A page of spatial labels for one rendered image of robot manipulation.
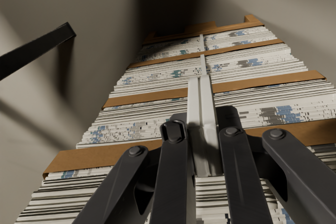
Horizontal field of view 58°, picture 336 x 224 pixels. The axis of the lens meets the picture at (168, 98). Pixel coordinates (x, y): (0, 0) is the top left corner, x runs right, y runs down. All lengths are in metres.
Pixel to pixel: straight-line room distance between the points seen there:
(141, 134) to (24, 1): 0.94
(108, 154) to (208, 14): 0.87
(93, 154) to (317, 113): 0.29
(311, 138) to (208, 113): 0.18
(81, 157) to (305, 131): 0.23
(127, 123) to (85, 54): 0.79
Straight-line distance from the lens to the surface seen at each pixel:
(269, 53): 0.68
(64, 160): 0.35
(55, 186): 0.32
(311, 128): 0.33
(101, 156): 0.33
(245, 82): 0.54
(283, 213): 0.25
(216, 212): 0.25
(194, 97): 0.17
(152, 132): 0.43
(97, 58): 1.23
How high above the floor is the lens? 1.12
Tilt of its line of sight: 65 degrees down
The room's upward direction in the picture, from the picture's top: 170 degrees counter-clockwise
